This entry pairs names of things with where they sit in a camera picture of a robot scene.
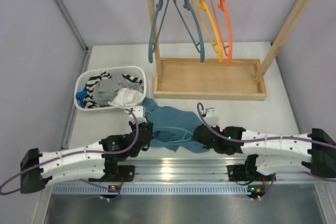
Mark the aluminium mounting rail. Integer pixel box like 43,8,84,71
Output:
52,158,316,196

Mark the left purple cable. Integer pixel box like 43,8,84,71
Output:
0,108,140,201

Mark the yellow hanger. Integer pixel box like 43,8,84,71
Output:
185,0,224,62

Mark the black white striped garment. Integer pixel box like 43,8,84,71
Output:
76,71,144,109

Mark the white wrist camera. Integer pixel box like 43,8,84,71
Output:
124,106,147,124
201,108,219,127

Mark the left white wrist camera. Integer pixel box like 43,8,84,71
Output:
124,106,147,124

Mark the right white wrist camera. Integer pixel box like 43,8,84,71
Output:
201,108,219,127

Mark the purple cable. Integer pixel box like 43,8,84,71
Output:
0,108,140,201
196,102,336,201

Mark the white plastic laundry basket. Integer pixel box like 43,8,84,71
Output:
73,66,146,112

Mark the teal hanger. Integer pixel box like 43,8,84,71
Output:
167,0,206,63
148,0,173,63
151,126,193,147

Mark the blue garment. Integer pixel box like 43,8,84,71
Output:
75,90,87,107

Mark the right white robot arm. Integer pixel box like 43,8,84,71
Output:
193,125,335,183

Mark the wooden clothes rack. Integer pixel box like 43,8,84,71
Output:
147,0,311,101

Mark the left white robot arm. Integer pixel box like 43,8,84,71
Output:
19,123,153,194

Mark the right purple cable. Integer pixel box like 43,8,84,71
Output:
196,102,336,201

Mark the grey garment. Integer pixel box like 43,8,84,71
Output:
92,72,144,106

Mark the orange hanger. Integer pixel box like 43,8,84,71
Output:
208,0,233,67

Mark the teal blue tank top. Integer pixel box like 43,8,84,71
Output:
142,98,209,154

